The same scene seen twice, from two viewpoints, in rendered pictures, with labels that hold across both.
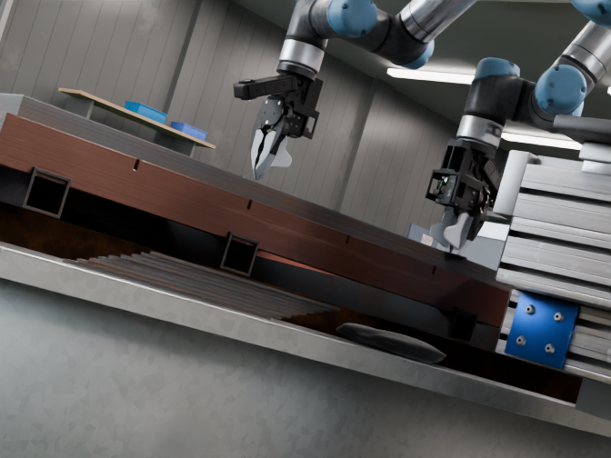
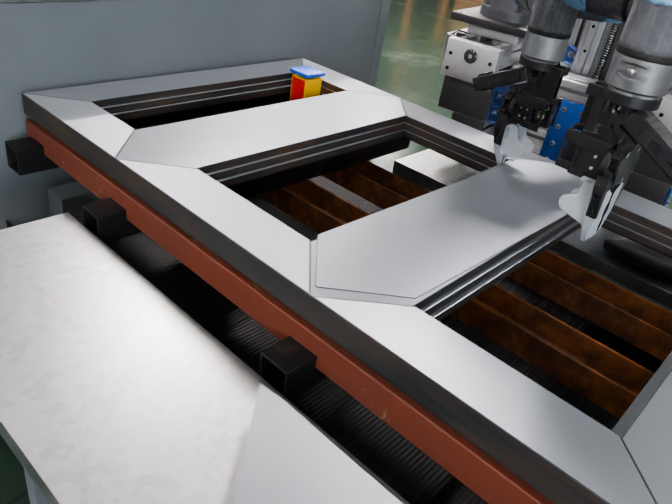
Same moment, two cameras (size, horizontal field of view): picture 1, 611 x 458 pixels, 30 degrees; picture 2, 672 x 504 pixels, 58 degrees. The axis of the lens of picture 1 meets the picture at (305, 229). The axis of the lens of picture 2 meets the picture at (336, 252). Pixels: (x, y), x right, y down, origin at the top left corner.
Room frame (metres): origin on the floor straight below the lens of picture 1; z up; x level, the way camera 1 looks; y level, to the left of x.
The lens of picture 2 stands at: (2.56, 0.77, 1.29)
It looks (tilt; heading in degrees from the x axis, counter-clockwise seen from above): 32 degrees down; 255
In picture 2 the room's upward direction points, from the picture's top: 10 degrees clockwise
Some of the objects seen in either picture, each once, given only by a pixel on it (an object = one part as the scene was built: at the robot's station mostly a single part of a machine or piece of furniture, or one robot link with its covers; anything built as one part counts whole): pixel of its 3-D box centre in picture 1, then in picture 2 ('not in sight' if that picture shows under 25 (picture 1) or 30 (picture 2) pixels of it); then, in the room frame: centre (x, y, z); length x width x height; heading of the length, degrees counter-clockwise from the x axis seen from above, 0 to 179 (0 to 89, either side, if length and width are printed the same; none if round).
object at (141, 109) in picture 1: (145, 113); not in sight; (10.47, 1.72, 1.97); 0.34 x 0.24 x 0.11; 135
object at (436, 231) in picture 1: (442, 234); (510, 147); (1.99, -0.23, 0.90); 0.06 x 0.03 x 0.09; 127
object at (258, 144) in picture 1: (267, 157); (579, 209); (2.05, 0.10, 0.95); 0.06 x 0.03 x 0.09; 127
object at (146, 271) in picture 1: (188, 279); not in sight; (1.41, 0.12, 0.70); 0.39 x 0.12 x 0.04; 127
